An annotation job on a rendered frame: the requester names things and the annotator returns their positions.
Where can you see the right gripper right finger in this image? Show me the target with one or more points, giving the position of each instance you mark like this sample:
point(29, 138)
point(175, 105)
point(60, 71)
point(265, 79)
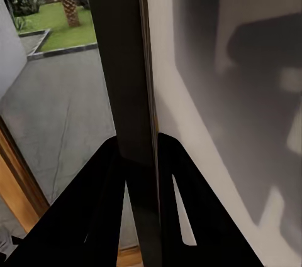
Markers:
point(219, 241)

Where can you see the door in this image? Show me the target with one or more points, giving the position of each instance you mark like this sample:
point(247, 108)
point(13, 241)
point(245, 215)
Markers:
point(54, 112)

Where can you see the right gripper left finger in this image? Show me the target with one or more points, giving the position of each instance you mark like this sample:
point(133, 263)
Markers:
point(82, 227)

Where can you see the poster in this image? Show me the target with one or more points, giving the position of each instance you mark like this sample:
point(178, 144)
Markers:
point(123, 37)

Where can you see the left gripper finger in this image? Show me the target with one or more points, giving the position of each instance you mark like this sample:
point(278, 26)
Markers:
point(16, 240)

